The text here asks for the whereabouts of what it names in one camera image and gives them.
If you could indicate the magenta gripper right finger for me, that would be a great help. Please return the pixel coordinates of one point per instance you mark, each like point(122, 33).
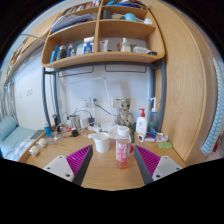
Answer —
point(153, 167)

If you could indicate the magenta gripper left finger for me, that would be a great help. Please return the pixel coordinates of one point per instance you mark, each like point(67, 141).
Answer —
point(73, 167)

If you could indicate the green sponge cloth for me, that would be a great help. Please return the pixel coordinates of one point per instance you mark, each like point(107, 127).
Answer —
point(165, 145)

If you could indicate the clear bottle pink label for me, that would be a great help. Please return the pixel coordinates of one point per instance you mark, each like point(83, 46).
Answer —
point(123, 145)

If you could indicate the white plastic cup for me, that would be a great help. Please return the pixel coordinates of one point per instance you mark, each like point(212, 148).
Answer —
point(101, 141)

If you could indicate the clear blue spray bottle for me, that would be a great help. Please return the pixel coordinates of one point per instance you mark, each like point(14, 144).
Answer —
point(153, 116)

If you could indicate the white tape roll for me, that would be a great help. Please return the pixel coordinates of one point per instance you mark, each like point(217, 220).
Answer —
point(34, 150)

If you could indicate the white pump bottle red cap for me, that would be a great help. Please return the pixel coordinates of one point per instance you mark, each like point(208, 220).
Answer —
point(141, 124)

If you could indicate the small blue bottle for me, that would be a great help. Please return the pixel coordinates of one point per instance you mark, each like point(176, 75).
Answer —
point(47, 129)

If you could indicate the Groot figurine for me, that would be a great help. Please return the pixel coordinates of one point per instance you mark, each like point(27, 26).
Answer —
point(125, 117)

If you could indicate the bed with light bedding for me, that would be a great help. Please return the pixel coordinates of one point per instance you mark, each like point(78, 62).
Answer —
point(17, 142)

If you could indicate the teal pillow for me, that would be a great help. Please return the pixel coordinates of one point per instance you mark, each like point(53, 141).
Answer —
point(7, 125)

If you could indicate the wooden wardrobe side panel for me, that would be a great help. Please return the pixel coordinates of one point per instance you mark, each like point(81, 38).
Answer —
point(191, 95)

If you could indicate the white bottle on shelf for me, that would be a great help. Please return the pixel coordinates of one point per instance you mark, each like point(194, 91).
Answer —
point(125, 46)

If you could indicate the white blue box on shelf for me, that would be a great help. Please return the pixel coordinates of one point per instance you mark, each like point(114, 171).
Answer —
point(88, 45)

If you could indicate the folded grey cloth on shelf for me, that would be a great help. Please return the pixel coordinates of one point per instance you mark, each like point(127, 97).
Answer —
point(65, 21)

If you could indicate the wooden wall shelf unit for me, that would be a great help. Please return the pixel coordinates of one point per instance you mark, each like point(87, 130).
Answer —
point(107, 34)

